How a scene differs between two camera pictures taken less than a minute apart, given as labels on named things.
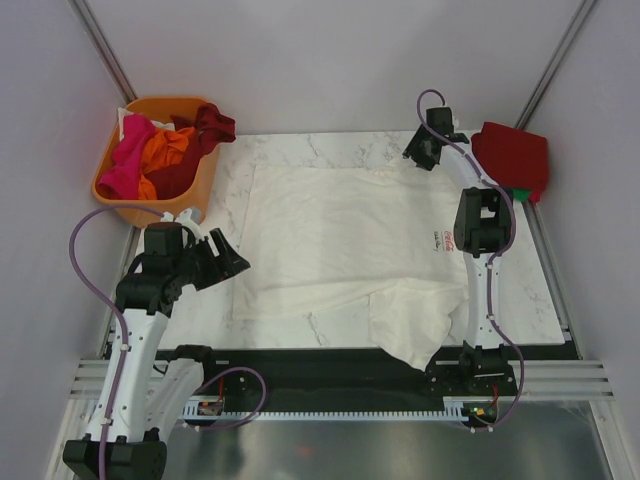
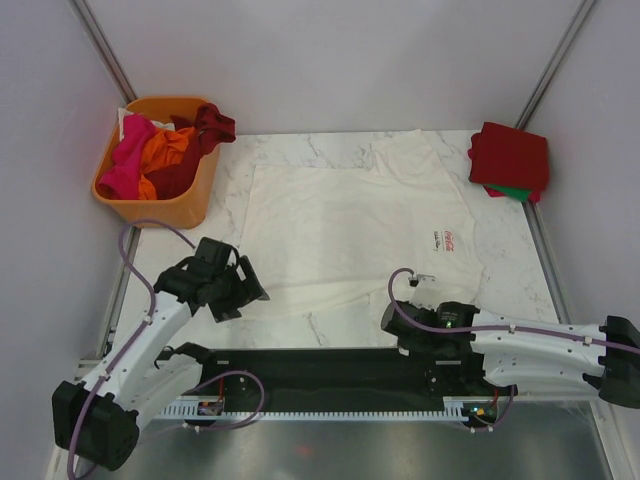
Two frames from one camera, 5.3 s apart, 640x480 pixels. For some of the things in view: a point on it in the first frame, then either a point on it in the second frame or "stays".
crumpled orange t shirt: [162, 149] stays
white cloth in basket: [122, 113] stays
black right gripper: [413, 150] → [409, 345]
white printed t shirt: [314, 236] stays
